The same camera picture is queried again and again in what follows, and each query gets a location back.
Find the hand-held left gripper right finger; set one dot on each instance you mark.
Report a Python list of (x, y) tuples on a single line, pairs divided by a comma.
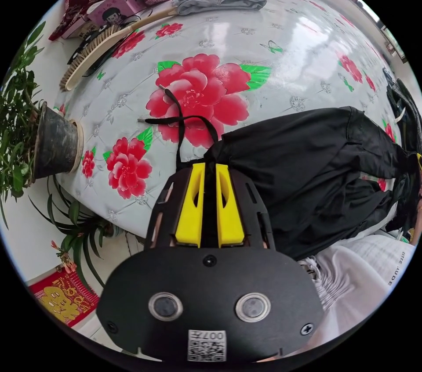
[(230, 217)]

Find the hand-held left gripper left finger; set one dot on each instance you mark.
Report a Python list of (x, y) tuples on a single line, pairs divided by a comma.
[(189, 214)]

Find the black pants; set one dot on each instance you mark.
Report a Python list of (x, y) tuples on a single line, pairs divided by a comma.
[(306, 174)]

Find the pile of clothes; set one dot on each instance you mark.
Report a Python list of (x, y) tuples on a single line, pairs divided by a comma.
[(404, 105)]

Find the long-leaved green plant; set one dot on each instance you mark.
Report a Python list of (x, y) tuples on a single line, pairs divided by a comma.
[(79, 230)]

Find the person's body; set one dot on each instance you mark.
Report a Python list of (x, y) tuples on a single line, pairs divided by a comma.
[(359, 283)]

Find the potted plant in dark pot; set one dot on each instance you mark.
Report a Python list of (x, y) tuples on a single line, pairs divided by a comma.
[(56, 144)]

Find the bed with floral sheet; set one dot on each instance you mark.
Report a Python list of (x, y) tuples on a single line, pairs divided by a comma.
[(263, 49)]

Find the pink box with cartoon print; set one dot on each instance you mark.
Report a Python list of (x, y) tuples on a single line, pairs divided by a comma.
[(110, 11)]

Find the red and gold wall hanging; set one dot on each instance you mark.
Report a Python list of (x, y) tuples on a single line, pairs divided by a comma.
[(62, 299)]

